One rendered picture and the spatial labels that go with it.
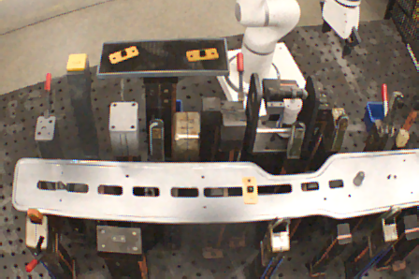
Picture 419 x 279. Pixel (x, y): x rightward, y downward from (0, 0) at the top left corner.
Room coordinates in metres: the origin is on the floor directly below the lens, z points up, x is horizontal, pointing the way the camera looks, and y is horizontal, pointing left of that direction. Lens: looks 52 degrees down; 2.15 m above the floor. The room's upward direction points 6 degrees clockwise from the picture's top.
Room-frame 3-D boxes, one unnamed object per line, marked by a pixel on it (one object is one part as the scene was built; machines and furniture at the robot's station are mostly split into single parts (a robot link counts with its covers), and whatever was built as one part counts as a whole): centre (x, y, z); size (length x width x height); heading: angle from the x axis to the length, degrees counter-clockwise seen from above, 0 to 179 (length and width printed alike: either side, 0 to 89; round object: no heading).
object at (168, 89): (0.99, 0.15, 0.92); 0.10 x 0.08 x 0.45; 98
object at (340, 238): (0.56, -0.42, 0.84); 0.11 x 0.08 x 0.29; 8
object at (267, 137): (0.91, -0.19, 0.94); 0.18 x 0.13 x 0.49; 98
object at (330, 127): (0.93, -0.38, 0.88); 0.11 x 0.09 x 0.37; 8
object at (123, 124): (0.81, 0.22, 0.90); 0.13 x 0.10 x 0.41; 8
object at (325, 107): (0.94, -0.32, 0.91); 0.07 x 0.05 x 0.42; 8
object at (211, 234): (0.68, -0.05, 0.84); 0.17 x 0.06 x 0.29; 8
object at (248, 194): (0.69, -0.12, 1.01); 0.08 x 0.04 x 0.01; 8
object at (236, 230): (0.71, -0.12, 0.84); 0.13 x 0.05 x 0.29; 8
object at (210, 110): (0.89, 0.00, 0.90); 0.05 x 0.05 x 0.40; 8
